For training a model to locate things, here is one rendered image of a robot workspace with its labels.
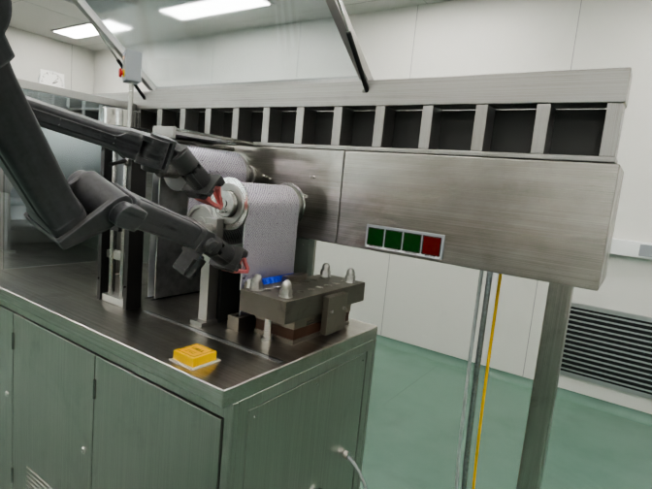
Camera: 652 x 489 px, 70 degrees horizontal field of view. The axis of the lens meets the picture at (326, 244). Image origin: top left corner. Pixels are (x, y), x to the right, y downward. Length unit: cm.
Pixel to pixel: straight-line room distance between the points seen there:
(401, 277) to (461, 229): 270
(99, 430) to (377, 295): 301
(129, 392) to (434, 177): 99
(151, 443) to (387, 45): 362
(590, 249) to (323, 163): 81
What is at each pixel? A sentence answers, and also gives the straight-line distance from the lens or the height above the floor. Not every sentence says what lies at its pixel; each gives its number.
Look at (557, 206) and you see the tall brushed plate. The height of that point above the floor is 133.
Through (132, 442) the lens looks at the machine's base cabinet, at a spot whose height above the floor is 63.
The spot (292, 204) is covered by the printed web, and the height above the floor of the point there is 126.
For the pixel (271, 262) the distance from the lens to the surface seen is 142.
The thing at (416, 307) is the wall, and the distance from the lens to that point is 399.
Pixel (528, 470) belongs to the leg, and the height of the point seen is 56.
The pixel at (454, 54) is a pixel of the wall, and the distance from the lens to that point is 400.
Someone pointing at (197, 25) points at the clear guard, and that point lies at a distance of 179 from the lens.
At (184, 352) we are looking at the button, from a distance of 113.
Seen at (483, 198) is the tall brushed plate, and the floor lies 133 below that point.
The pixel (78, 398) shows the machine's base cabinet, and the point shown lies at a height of 66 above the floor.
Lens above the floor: 133
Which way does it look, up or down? 8 degrees down
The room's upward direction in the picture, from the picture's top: 5 degrees clockwise
